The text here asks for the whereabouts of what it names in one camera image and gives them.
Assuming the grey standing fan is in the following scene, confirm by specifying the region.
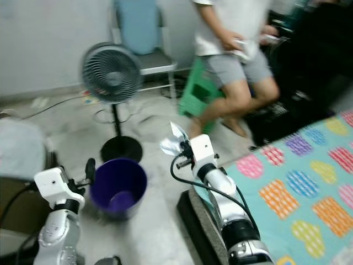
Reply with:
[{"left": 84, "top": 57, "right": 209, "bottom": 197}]
[{"left": 81, "top": 42, "right": 144, "bottom": 162}]

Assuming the purple plastic bucket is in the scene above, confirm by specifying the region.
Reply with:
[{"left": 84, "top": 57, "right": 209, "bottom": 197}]
[{"left": 89, "top": 157, "right": 148, "bottom": 220}]

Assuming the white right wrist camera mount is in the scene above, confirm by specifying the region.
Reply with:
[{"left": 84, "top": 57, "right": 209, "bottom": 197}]
[{"left": 190, "top": 134, "right": 217, "bottom": 178}]

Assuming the teal blanket with colourful shapes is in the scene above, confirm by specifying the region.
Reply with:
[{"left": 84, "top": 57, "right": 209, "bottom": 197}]
[{"left": 190, "top": 109, "right": 353, "bottom": 265}]

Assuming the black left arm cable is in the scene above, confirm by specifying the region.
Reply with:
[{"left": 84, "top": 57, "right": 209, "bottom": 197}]
[{"left": 0, "top": 185, "right": 42, "bottom": 265}]

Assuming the grey fan cable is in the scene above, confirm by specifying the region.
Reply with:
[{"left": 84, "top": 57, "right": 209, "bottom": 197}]
[{"left": 0, "top": 94, "right": 94, "bottom": 119}]

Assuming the black equipment case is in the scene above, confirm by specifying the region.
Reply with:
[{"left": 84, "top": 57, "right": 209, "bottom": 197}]
[{"left": 245, "top": 0, "right": 353, "bottom": 147}]

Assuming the black bed frame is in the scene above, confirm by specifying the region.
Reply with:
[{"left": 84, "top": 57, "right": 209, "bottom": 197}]
[{"left": 176, "top": 190, "right": 221, "bottom": 265}]

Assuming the small colourful toy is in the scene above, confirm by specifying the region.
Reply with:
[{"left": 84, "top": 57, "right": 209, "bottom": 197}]
[{"left": 80, "top": 91, "right": 97, "bottom": 105}]

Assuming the person in white shirt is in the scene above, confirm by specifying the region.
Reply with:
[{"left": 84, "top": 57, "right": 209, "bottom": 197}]
[{"left": 188, "top": 0, "right": 282, "bottom": 139}]

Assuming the white bundled cloth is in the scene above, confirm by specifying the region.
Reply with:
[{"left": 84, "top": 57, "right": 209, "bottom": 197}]
[{"left": 0, "top": 118, "right": 53, "bottom": 183}]

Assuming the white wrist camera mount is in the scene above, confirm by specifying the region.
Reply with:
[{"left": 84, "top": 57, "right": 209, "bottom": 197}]
[
  {"left": 190, "top": 134, "right": 217, "bottom": 178},
  {"left": 33, "top": 167, "right": 86, "bottom": 209}
]

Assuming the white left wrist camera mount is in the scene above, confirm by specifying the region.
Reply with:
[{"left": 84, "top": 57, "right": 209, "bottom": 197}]
[{"left": 33, "top": 167, "right": 86, "bottom": 209}]

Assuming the silver robot left leg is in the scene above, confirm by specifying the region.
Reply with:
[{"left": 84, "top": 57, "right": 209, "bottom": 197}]
[{"left": 97, "top": 255, "right": 122, "bottom": 265}]

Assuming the green plastic stool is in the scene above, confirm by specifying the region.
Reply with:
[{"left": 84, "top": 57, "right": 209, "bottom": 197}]
[{"left": 178, "top": 55, "right": 221, "bottom": 133}]

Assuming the blue grey chair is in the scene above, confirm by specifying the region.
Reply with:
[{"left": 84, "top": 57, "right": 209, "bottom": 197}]
[{"left": 109, "top": 0, "right": 178, "bottom": 97}]

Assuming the silver white wrapper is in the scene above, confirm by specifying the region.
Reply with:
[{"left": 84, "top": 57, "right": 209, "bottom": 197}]
[{"left": 159, "top": 121, "right": 191, "bottom": 157}]

